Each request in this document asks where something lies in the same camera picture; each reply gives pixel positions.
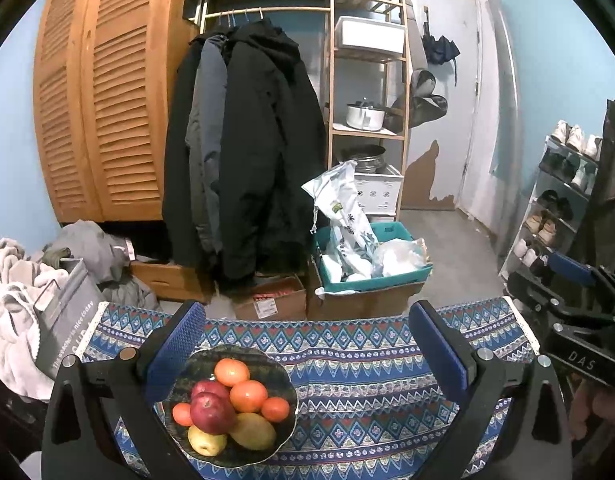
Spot grey shoe rack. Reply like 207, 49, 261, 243
500, 132, 605, 281

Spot small cardboard box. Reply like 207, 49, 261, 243
230, 272, 308, 321

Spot dark hanging bag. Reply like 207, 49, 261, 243
390, 67, 449, 131

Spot white door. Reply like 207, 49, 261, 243
402, 0, 483, 211

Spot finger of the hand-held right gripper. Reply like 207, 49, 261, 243
546, 251, 615, 306
505, 272, 615, 326

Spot dark blue umbrella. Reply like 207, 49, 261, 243
421, 7, 461, 86

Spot black hooded coat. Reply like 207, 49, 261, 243
220, 20, 328, 293

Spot grey jacket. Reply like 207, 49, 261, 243
184, 35, 228, 256

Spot white printed rice bag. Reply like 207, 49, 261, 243
301, 160, 381, 281

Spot person's right hand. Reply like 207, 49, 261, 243
570, 380, 615, 441

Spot white perforated basket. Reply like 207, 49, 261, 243
355, 164, 404, 218

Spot white plastic storage bin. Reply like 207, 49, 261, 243
335, 15, 407, 56

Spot wooden louvered wardrobe door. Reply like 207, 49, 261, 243
32, 0, 193, 223

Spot dark glass bowl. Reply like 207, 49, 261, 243
163, 344, 299, 468

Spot wooden shelf rack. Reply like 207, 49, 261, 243
327, 0, 413, 221

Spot metal pot with lid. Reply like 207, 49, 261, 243
345, 99, 403, 131

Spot white fleece blanket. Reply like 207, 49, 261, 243
0, 237, 70, 401

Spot large cardboard box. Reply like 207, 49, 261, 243
307, 260, 428, 321

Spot large orange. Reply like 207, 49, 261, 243
214, 358, 251, 387
230, 380, 269, 414

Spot teal plastic crate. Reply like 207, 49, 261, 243
312, 221, 434, 295

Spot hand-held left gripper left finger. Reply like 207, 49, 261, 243
40, 300, 207, 480

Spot black jacket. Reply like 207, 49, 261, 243
162, 35, 208, 266

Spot wooden drawer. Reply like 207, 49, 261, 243
130, 257, 215, 303

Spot blue patterned tablecloth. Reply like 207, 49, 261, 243
80, 296, 543, 480

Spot grey fabric laundry bin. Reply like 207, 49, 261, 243
34, 257, 108, 381

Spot shoe rack with shoes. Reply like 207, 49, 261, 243
512, 120, 602, 268

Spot dark brown hanging coat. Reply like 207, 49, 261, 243
570, 95, 615, 271

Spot round metal steamer pan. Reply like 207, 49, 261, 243
340, 144, 388, 173

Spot red apple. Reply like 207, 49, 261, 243
190, 392, 238, 436
191, 380, 230, 401

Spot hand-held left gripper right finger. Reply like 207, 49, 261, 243
408, 301, 573, 480

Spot clear plastic bags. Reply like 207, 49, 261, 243
372, 239, 432, 278

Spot pile of grey clothes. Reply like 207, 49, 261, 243
40, 220, 160, 311

